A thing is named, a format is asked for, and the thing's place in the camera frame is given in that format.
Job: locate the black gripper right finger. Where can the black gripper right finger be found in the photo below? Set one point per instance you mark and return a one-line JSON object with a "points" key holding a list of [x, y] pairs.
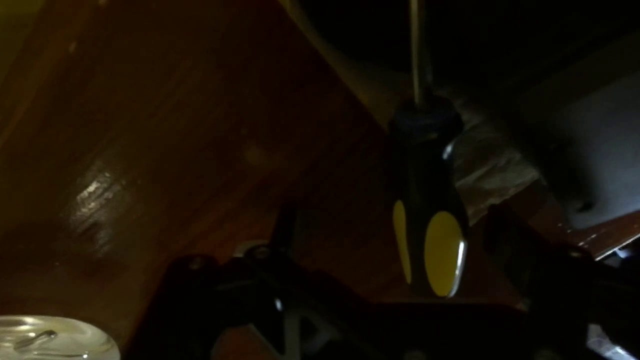
{"points": [[579, 309]]}

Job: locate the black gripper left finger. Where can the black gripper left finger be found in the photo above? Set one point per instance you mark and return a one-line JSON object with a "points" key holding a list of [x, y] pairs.
{"points": [[295, 312]]}

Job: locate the black yellow screwdriver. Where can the black yellow screwdriver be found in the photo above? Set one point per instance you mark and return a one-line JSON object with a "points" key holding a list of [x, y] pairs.
{"points": [[428, 217]]}

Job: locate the clear plastic water bottle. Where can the clear plastic water bottle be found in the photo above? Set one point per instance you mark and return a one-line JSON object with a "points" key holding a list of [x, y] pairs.
{"points": [[55, 338]]}

